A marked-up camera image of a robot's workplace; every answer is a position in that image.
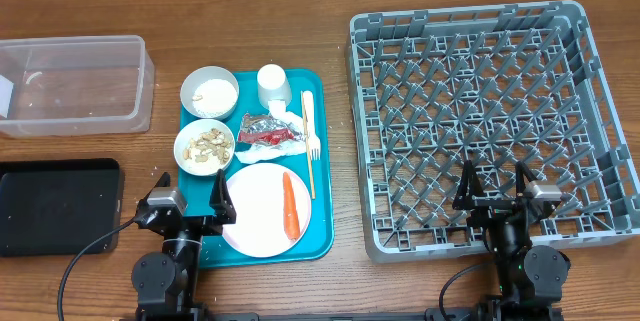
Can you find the wooden chopstick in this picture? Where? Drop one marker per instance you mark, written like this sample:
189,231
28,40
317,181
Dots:
308,149

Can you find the pink round plate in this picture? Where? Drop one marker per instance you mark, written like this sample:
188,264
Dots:
257,195

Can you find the grey bowl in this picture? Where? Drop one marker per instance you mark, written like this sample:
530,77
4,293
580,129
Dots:
210,92

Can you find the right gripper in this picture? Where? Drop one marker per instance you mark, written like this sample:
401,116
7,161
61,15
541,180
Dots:
468,195

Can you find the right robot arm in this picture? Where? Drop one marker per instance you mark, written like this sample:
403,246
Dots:
530,277

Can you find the orange carrot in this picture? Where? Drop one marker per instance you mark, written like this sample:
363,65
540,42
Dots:
291,221

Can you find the grey plastic dishwasher rack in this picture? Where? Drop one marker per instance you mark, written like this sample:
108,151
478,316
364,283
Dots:
496,85

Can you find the white paper cup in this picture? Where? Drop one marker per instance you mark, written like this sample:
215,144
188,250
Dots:
273,85

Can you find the white plastic fork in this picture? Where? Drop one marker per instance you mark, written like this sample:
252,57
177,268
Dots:
314,141

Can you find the crumpled white tissue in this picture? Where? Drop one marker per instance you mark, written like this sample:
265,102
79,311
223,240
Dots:
256,153

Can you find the foil snack wrapper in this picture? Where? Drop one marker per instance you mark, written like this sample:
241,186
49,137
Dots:
266,130

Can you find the teal plastic serving tray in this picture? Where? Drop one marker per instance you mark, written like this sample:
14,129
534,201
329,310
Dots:
319,236

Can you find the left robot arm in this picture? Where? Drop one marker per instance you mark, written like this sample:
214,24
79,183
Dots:
165,281

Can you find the white bowl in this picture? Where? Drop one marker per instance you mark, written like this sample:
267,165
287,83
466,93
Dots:
203,147

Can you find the clear plastic bin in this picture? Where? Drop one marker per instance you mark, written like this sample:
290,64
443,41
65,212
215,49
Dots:
72,86

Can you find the black plastic tray bin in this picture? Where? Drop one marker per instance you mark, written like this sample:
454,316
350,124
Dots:
58,207

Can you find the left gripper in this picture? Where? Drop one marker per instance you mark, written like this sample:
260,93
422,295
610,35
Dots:
212,224

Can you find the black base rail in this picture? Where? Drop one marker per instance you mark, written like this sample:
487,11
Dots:
325,317

